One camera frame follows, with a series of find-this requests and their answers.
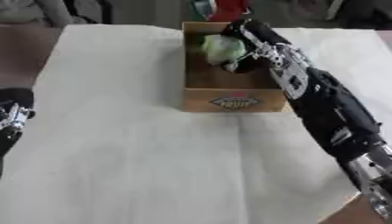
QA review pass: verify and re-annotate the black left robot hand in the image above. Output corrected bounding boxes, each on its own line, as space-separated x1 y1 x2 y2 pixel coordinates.
0 87 37 177

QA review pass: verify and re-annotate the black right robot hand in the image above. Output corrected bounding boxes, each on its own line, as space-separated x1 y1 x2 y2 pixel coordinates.
220 18 291 74

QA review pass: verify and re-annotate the pale green toy cabbage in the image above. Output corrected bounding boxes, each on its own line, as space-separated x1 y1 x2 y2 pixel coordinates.
200 33 250 67

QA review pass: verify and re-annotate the tan cardboard box brown inside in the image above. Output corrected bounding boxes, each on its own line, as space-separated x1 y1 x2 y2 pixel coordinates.
180 21 294 114

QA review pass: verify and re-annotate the red and green bag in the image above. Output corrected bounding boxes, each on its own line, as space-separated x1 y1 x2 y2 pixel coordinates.
190 0 255 23

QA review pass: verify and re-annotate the grey padded chair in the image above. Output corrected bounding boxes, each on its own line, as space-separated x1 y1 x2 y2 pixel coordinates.
0 0 74 28

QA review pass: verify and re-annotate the dark chair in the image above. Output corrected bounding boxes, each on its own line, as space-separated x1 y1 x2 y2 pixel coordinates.
337 0 392 31

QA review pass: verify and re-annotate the black chair frame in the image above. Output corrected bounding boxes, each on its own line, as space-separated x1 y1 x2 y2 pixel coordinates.
62 0 116 25

